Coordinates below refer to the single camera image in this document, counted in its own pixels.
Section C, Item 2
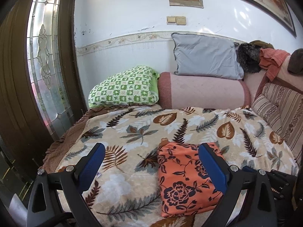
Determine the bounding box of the brown fuzzy cloth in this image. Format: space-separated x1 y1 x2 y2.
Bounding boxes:
287 48 303 75

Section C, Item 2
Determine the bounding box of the green checkered pillow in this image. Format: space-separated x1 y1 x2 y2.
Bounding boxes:
88 66 160 108

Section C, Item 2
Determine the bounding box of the grey pillow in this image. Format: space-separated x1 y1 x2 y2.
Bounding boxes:
171 33 244 80

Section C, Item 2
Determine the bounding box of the pink bolster pillow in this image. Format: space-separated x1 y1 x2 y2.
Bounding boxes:
158 72 251 110

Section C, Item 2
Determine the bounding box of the folded orange cloth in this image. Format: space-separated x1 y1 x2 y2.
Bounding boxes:
259 48 290 82

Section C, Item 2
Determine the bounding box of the beige light switch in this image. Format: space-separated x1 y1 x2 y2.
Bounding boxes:
166 16 186 26

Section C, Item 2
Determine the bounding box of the wooden door with glass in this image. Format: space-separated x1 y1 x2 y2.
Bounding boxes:
1 0 86 178

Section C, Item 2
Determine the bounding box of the dark furry blanket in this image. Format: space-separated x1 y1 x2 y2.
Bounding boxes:
237 43 261 73

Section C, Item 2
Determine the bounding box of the orange floral garment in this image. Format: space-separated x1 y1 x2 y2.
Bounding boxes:
157 139 222 218

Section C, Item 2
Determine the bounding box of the striped beige cushion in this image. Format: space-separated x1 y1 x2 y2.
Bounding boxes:
252 83 302 165

